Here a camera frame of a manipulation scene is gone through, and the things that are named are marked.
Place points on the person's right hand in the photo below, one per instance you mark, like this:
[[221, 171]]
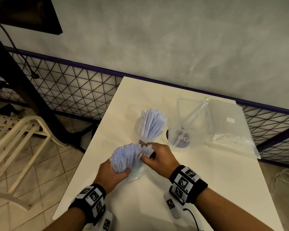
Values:
[[163, 161]]

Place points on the small black round object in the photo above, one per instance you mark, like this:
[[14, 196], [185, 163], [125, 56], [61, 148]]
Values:
[[167, 134]]

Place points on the person's left forearm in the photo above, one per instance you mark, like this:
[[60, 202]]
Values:
[[62, 221]]

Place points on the clear square plastic box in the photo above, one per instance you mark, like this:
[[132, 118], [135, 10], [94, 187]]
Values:
[[180, 122]]

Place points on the pack of clear straws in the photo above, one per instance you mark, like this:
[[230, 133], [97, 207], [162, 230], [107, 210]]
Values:
[[226, 132]]

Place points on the person's right forearm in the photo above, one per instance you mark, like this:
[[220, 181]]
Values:
[[226, 211]]

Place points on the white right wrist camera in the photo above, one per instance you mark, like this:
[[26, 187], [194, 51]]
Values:
[[171, 204]]

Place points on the person's left hand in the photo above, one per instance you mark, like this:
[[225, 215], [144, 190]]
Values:
[[106, 178]]

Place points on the black wall screen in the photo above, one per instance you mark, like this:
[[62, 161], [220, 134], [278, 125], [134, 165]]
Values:
[[24, 14]]

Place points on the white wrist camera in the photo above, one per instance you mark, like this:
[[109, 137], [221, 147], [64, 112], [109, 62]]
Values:
[[107, 223], [171, 204]]

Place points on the small bunch of blue straws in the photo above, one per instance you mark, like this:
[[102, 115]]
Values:
[[148, 150], [151, 122]]

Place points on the white plastic chair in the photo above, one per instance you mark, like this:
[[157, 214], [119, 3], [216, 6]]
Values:
[[30, 119]]

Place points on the pack of white straws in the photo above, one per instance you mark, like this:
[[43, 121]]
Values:
[[122, 156]]

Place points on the long clear straw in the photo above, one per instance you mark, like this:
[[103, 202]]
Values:
[[195, 113]]

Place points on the black wristband with markers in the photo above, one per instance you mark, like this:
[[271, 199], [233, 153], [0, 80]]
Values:
[[187, 182], [91, 197]]

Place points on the black left wristband with markers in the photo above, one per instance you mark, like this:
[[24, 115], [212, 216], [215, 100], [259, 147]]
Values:
[[91, 197]]

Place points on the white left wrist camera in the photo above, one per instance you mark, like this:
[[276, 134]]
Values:
[[107, 223]]

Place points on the black right wristband with markers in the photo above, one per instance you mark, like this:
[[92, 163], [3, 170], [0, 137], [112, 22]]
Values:
[[187, 182]]

